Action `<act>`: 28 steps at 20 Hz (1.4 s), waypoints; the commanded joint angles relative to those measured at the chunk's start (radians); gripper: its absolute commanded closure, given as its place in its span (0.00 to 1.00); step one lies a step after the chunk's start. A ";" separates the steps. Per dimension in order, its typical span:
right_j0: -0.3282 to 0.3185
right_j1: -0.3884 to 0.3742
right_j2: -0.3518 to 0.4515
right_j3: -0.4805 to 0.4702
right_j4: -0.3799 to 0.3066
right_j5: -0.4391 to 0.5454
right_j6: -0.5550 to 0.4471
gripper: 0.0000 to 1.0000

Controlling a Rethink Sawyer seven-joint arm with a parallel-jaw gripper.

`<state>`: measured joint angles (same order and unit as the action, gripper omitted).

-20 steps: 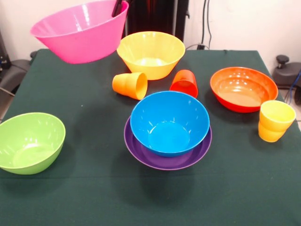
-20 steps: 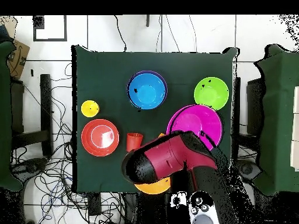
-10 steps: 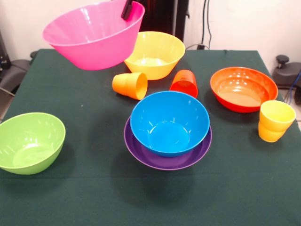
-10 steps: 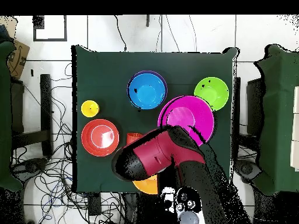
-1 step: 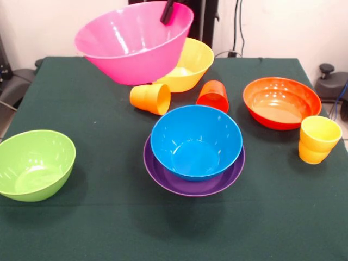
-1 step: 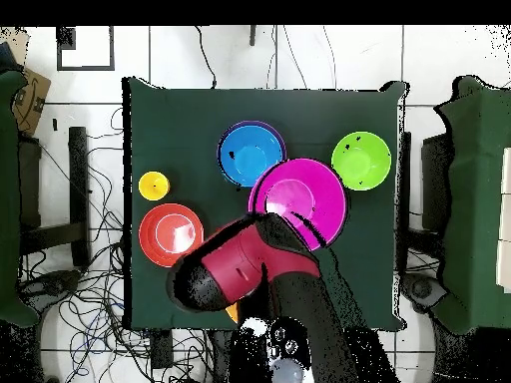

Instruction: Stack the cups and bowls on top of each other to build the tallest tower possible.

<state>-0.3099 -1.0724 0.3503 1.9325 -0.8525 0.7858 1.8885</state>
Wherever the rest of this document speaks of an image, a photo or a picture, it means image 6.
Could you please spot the large pink bowl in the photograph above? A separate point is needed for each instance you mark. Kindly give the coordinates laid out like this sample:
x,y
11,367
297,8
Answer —
x,y
303,191

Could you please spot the blue bowl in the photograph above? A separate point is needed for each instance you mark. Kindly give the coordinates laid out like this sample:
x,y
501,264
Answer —
x,y
247,159

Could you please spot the purple bowl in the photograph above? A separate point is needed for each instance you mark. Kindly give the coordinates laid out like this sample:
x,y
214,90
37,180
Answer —
x,y
276,130

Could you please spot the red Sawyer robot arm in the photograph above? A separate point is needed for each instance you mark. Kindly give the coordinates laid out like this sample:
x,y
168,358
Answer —
x,y
247,263

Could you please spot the large yellow-orange bowl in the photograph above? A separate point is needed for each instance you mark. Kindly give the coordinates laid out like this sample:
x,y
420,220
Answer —
x,y
232,313

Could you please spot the shallow red-orange bowl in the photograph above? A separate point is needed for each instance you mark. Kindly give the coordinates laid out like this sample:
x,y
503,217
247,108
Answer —
x,y
153,235

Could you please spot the yellow cup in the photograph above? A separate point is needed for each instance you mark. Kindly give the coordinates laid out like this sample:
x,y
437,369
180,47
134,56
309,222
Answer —
x,y
154,186

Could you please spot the green bowl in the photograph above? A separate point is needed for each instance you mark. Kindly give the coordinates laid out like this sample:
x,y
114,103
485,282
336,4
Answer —
x,y
361,160

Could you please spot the dark green tablecloth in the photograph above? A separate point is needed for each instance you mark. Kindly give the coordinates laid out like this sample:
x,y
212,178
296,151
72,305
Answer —
x,y
183,115

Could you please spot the black power strip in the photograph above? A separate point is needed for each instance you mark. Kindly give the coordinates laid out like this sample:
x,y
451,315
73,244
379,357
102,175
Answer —
x,y
161,351

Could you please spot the black chair base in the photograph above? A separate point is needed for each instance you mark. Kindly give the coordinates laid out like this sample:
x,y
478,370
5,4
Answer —
x,y
56,283
421,289

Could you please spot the green cloth neighbouring table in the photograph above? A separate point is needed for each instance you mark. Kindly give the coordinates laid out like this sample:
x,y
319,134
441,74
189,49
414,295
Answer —
x,y
471,199
8,199

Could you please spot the cardboard box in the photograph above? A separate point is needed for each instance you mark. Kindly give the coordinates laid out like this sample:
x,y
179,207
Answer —
x,y
32,95

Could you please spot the black table frame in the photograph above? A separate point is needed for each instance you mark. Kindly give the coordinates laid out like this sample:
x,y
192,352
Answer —
x,y
78,179

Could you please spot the black square floor frame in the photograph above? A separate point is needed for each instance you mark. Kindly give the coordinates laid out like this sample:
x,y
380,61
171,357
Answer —
x,y
111,48

